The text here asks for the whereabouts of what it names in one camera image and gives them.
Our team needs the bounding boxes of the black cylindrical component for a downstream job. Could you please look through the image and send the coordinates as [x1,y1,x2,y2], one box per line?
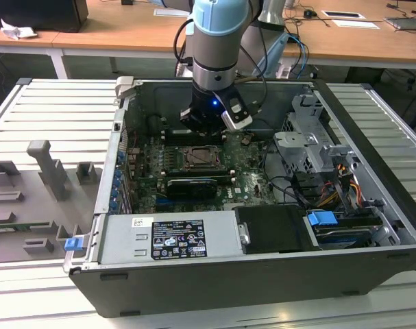
[146,114,162,134]

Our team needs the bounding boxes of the grey laptop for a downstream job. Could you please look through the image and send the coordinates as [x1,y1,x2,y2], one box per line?
[384,15,416,34]

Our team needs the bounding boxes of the black camera cable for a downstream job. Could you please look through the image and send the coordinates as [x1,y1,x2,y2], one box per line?
[238,40,267,114]

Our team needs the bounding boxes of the silver power supply with label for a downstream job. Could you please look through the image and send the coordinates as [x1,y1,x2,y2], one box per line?
[97,209,245,265]

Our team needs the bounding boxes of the blue cables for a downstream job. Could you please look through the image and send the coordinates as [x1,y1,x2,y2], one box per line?
[289,32,310,80]

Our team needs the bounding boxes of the crumpled white paper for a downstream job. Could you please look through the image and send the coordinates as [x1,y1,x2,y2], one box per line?
[0,19,38,40]

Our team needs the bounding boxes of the grey plastic case latch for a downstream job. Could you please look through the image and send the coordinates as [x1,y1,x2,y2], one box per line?
[114,75,137,100]

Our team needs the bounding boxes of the green motherboard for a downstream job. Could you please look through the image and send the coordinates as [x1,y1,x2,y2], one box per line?
[127,135,279,212]

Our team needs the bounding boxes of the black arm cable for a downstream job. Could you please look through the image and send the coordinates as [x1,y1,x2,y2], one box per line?
[172,19,197,69]

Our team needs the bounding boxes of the green RAM stick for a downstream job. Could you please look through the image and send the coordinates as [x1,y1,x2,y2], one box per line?
[0,222,54,230]

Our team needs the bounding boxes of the CPU socket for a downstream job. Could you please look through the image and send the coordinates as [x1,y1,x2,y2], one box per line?
[180,143,228,172]

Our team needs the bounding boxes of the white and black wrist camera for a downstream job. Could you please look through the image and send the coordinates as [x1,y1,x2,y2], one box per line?
[220,97,254,132]

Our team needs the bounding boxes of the light wooden desk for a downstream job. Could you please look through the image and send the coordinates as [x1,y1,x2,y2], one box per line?
[0,0,104,80]
[53,0,416,82]

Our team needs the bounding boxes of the black expansion card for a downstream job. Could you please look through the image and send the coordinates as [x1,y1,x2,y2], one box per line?
[165,177,218,200]

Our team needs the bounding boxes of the black monitor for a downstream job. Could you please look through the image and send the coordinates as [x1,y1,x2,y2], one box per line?
[0,0,89,34]

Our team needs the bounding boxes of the black and grey PC case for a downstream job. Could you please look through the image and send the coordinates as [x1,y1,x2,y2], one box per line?
[62,75,416,318]

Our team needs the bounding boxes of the white paper sheet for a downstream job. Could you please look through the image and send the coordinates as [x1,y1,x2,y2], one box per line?
[332,19,382,30]

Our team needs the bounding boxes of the grey parts rack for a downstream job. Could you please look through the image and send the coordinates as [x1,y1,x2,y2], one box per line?
[0,139,104,265]

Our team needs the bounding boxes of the metal socket cover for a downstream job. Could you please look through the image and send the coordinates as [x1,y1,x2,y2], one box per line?
[182,145,226,171]

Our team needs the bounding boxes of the orange yellow red wires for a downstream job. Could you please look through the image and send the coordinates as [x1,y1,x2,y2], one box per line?
[317,163,363,210]

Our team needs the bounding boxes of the black cable in case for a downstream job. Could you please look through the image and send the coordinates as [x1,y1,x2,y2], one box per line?
[262,138,310,210]

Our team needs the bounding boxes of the grey desk cable port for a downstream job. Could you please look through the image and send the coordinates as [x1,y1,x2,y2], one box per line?
[154,8,192,18]
[322,10,366,20]

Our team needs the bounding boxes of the hard disk in blue carrier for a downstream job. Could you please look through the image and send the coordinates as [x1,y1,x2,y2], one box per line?
[306,210,380,250]

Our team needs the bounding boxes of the silver metal drive cage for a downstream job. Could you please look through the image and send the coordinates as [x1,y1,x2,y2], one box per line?
[272,94,360,176]

